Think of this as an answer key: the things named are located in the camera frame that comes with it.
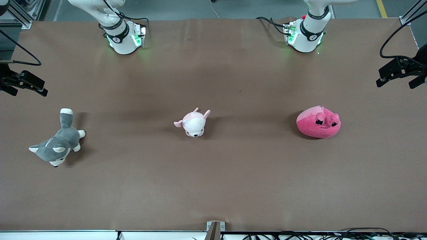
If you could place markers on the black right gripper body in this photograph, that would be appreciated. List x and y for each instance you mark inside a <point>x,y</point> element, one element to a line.
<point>4,78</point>

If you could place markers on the grey metal bracket post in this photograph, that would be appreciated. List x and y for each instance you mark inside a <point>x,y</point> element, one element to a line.
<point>214,230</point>

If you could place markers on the pale pink puppy plush toy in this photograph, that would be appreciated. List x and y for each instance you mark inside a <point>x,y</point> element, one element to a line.
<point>193,125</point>

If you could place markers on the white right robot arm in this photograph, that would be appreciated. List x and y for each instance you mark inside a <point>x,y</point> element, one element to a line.
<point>121,43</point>

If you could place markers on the aluminium frame profile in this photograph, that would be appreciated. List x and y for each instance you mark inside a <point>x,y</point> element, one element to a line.
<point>23,18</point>
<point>410,15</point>

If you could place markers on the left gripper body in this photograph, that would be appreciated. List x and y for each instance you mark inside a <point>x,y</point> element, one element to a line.
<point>421,63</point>

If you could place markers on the brown table cover sheet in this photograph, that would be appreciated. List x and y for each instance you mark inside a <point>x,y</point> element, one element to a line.
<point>213,186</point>

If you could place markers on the left arm base connector plate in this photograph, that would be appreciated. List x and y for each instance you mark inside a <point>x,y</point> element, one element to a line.
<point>289,33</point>

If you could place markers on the round bright pink plush toy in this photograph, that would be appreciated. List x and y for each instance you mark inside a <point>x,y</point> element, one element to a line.
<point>317,128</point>

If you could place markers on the white table edge rail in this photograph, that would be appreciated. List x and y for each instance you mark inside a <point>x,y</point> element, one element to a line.
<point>66,235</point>

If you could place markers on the grey husky plush toy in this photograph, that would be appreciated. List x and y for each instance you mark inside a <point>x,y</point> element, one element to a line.
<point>58,146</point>

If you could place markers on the right arm base connector plate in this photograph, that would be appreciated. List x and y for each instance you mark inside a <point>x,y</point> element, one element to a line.
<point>139,36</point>

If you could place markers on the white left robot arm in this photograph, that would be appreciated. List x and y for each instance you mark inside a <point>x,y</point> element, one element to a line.
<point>308,36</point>

